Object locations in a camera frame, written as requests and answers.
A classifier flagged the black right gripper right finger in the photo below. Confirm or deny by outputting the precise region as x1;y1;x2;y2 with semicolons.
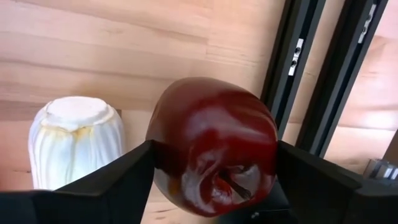
276;140;398;224

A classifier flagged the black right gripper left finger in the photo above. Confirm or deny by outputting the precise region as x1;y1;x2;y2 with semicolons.
0;140;155;224

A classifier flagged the black aluminium table frame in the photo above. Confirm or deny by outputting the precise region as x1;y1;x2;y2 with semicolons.
260;0;390;159

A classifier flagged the dark red apple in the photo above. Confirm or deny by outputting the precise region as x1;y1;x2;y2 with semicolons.
145;77;279;218

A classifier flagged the silver frame bracket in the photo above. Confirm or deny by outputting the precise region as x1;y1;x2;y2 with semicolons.
287;37;305;77
357;3;377;44

